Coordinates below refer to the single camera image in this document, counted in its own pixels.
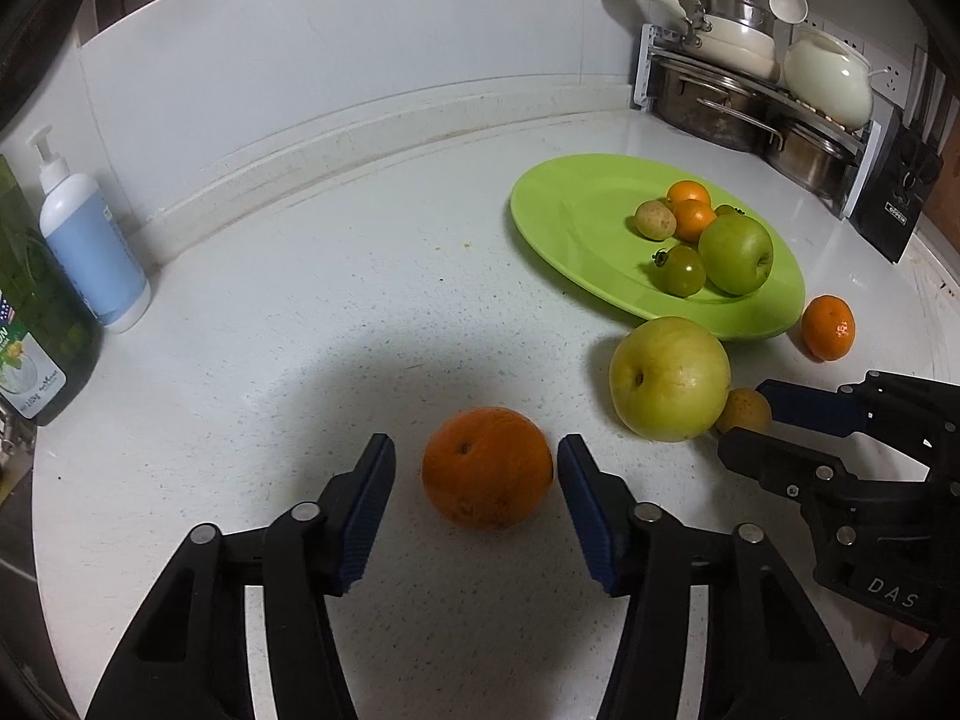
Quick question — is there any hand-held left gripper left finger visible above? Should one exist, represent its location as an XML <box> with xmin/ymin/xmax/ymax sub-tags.
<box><xmin>84</xmin><ymin>433</ymin><xmax>396</xmax><ymax>720</ymax></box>

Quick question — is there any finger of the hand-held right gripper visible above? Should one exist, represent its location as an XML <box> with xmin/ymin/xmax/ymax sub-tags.
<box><xmin>718</xmin><ymin>427</ymin><xmax>853</xmax><ymax>515</ymax></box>
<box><xmin>756</xmin><ymin>371</ymin><xmax>960</xmax><ymax>466</ymax></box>

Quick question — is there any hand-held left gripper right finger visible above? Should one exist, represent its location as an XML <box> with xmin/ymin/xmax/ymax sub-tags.
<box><xmin>556</xmin><ymin>433</ymin><xmax>863</xmax><ymax>720</ymax></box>

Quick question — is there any small brown round fruit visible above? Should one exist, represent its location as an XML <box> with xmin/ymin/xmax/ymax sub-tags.
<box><xmin>634</xmin><ymin>199</ymin><xmax>678</xmax><ymax>239</ymax></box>
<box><xmin>714</xmin><ymin>388</ymin><xmax>773</xmax><ymax>436</ymax></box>

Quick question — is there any green apple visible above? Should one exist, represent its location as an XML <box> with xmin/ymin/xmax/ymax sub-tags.
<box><xmin>698</xmin><ymin>213</ymin><xmax>774</xmax><ymax>296</ymax></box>

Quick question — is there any small green tomato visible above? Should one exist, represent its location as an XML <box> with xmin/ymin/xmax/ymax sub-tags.
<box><xmin>651</xmin><ymin>244</ymin><xmax>707</xmax><ymax>298</ymax></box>

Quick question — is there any green plate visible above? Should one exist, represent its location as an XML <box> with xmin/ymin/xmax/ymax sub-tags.
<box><xmin>510</xmin><ymin>154</ymin><xmax>807</xmax><ymax>341</ymax></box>

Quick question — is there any large yellow-green apple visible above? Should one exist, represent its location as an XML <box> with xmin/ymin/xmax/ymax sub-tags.
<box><xmin>608</xmin><ymin>316</ymin><xmax>732</xmax><ymax>443</ymax></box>

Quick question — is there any black knife block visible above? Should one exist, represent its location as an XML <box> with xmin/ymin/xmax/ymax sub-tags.
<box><xmin>850</xmin><ymin>101</ymin><xmax>946</xmax><ymax>265</ymax></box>

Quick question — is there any small steel pot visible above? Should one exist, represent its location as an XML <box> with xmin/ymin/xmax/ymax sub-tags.
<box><xmin>765</xmin><ymin>116</ymin><xmax>860</xmax><ymax>200</ymax></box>

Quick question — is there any wide steel pot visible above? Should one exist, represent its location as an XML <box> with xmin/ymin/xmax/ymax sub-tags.
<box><xmin>649</xmin><ymin>60</ymin><xmax>785</xmax><ymax>152</ymax></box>

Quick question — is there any white ceramic pot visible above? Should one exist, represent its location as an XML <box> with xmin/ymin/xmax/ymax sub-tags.
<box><xmin>783</xmin><ymin>26</ymin><xmax>890</xmax><ymax>130</ymax></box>

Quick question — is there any white saucepan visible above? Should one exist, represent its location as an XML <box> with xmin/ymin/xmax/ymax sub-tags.
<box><xmin>606</xmin><ymin>0</ymin><xmax>781</xmax><ymax>80</ymax></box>

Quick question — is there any white blue pump bottle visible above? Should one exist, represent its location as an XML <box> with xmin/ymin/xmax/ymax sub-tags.
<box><xmin>27</xmin><ymin>124</ymin><xmax>152</xmax><ymax>333</ymax></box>

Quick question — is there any white pot rack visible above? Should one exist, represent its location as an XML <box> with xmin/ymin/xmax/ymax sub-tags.
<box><xmin>632</xmin><ymin>22</ymin><xmax>905</xmax><ymax>220</ymax></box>

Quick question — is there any green dish soap bottle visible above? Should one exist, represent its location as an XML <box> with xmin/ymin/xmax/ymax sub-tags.
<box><xmin>0</xmin><ymin>154</ymin><xmax>102</xmax><ymax>427</ymax></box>

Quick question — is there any steel handled knife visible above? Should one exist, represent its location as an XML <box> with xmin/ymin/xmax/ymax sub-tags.
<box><xmin>910</xmin><ymin>45</ymin><xmax>931</xmax><ymax>128</ymax></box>
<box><xmin>930</xmin><ymin>67</ymin><xmax>950</xmax><ymax>140</ymax></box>

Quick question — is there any white wall outlet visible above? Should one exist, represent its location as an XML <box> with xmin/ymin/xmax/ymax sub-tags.
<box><xmin>870</xmin><ymin>52</ymin><xmax>920</xmax><ymax>98</ymax></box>
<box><xmin>806</xmin><ymin>15</ymin><xmax>871</xmax><ymax>53</ymax></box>

